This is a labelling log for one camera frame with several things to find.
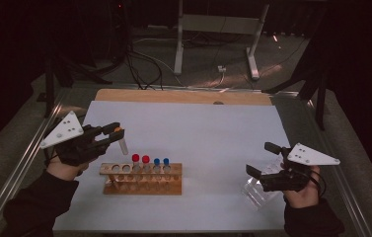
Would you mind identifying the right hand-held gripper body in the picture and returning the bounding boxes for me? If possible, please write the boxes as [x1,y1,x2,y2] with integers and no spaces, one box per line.
[259,142,340,193]

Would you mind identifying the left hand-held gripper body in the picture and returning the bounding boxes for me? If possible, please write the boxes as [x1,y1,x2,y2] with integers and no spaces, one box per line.
[39,111,111,167]

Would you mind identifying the orange cap test tube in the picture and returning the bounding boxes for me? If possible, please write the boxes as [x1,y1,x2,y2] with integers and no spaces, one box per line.
[113,126,129,156]

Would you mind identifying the clear acrylic test tube rack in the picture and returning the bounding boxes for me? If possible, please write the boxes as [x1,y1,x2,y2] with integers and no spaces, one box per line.
[241,154,288,211]

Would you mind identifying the red cap test tube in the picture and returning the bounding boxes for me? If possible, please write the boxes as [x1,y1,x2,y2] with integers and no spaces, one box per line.
[131,153,141,184]
[141,155,151,184]

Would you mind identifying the blue cap test tube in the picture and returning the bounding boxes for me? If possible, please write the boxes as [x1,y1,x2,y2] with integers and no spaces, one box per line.
[162,157,172,184]
[153,158,162,184]

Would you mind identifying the wooden test tube rack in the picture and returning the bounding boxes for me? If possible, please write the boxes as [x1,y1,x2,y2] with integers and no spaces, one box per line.
[99,162,184,196]

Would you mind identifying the person's left hand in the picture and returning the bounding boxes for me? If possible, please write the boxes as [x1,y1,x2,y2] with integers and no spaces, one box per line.
[45,157,91,182]

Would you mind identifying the person's right hand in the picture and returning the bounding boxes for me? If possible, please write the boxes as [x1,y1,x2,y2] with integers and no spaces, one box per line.
[281,164,322,209]

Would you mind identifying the black tripod stand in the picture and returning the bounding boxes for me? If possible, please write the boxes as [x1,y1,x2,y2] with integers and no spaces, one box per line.
[261,19,331,131]
[37,48,112,119]

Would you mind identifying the white table sheet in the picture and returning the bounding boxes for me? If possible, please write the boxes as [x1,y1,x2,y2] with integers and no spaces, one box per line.
[52,100,290,232]

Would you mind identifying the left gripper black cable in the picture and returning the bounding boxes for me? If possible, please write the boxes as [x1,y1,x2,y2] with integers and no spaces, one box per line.
[43,149,58,167]

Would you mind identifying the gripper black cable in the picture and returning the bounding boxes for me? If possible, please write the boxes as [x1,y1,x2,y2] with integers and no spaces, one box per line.
[43,149,58,167]
[310,171,327,198]

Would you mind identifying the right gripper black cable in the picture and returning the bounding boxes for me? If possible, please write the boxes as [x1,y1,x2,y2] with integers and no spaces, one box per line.
[310,171,327,198]

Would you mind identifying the aluminium table frame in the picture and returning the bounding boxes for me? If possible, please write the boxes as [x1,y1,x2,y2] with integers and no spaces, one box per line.
[0,82,372,237]

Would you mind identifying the black floor cables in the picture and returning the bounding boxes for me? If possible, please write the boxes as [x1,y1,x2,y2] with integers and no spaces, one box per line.
[120,39,165,92]

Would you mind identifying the thin floor cable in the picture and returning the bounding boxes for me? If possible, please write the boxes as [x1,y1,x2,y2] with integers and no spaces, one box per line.
[259,38,308,78]

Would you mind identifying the white metal desk frame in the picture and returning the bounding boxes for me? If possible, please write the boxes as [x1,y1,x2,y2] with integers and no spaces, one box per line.
[173,0,270,82]

